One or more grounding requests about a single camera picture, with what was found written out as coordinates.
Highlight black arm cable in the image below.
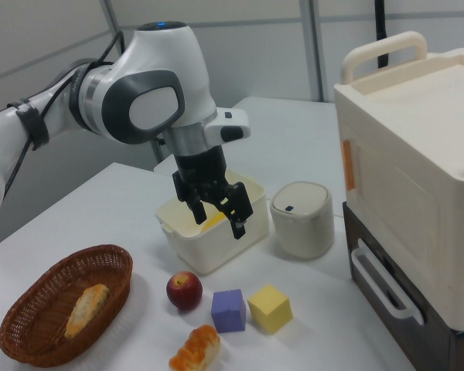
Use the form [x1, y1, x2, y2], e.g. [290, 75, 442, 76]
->
[2, 29, 125, 202]

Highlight purple foam cube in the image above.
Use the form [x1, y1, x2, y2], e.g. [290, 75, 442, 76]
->
[210, 288, 248, 334]

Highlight cream plastic cabinet with handles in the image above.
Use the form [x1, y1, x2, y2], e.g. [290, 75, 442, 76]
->
[333, 31, 464, 332]

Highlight white drawer handle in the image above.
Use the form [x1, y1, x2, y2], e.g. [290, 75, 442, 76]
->
[350, 248, 425, 326]

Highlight dark wooden drawer box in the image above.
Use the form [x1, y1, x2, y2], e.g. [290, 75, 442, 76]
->
[342, 202, 464, 371]

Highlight small white lidded bin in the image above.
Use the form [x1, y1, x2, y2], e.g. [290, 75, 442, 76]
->
[269, 180, 336, 260]

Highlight brown wicker basket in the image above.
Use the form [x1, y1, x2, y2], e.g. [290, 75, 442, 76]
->
[0, 243, 134, 369]

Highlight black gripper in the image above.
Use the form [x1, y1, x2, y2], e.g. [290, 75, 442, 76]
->
[172, 145, 254, 240]

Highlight yellow foam cube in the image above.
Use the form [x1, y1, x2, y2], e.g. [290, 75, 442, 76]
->
[247, 284, 294, 335]

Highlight white rectangular plastic container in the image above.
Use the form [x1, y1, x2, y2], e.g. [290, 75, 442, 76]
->
[154, 168, 271, 277]

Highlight orange cabinet door handle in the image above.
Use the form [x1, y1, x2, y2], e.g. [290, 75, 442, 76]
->
[341, 139, 357, 192]

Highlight red apple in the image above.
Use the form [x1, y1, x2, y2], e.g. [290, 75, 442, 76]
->
[165, 271, 203, 312]

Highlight black vertical pole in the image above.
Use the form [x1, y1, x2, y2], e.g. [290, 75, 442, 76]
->
[372, 0, 391, 70]

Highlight yellow fruit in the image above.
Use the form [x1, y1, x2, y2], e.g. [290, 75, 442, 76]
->
[200, 213, 228, 233]

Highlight orange glazed bread loaf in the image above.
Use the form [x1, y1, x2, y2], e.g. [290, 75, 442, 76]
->
[168, 324, 222, 371]

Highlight flat speckled bread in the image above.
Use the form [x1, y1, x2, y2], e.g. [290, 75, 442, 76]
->
[63, 284, 111, 341]

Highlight black cable strap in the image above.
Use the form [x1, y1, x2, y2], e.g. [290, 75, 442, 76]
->
[7, 98, 50, 151]

